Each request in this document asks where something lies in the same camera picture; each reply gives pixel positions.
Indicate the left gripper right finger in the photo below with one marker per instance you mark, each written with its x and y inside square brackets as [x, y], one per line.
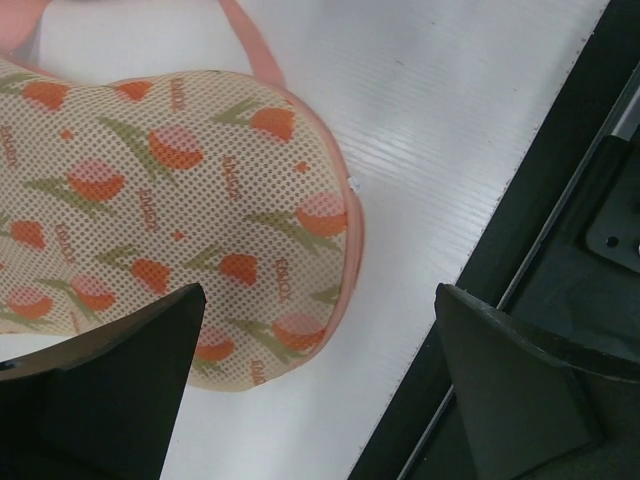
[536, 405]

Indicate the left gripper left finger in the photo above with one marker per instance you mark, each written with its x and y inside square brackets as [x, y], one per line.
[101, 405]

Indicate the floral mesh laundry bag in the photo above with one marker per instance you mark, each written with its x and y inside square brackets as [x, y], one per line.
[114, 195]

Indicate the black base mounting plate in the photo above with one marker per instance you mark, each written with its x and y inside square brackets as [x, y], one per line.
[561, 252]

